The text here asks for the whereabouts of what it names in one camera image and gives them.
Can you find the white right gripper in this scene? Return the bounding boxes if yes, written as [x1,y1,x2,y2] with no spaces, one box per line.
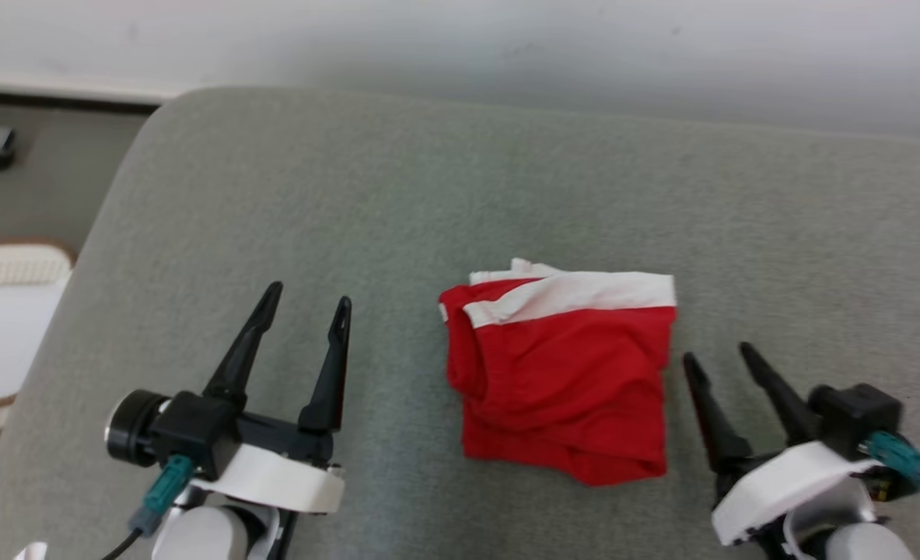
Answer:
[682,341,885,548]

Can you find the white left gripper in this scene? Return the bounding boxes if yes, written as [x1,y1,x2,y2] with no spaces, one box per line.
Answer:
[191,281,354,515]

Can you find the red shorts white waistband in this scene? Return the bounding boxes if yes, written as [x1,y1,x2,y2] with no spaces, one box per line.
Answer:
[437,257,677,488]

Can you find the white woven laundry basket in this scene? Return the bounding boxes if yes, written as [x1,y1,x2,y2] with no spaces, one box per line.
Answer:
[0,242,76,433]

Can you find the teal right cable connector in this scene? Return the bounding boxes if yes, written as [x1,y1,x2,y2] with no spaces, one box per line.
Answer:
[863,431,920,493]

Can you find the teal cable connector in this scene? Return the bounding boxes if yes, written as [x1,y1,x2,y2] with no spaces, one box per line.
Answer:
[863,431,920,493]
[128,454,197,538]

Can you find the teal left cable connector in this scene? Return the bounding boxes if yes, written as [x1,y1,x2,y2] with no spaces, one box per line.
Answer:
[128,454,197,538]

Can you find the thin black left cable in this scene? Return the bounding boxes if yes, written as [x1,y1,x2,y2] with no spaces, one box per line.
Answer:
[101,529,146,560]

